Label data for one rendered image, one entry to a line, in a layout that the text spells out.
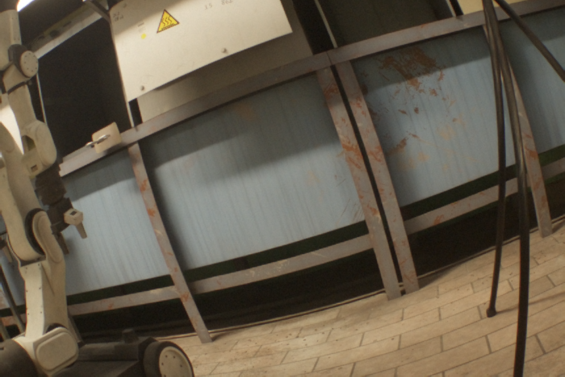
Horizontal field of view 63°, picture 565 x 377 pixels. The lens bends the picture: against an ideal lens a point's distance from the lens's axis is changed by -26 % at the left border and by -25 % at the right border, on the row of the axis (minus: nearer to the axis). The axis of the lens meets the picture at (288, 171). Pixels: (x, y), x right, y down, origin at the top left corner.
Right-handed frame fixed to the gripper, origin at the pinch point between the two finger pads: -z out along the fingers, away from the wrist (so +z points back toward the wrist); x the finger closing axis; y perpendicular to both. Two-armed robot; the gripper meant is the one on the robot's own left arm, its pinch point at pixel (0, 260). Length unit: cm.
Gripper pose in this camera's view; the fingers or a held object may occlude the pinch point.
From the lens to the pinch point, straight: 181.9
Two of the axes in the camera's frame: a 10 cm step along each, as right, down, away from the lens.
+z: -3.8, -9.0, -2.2
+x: 2.4, -3.2, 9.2
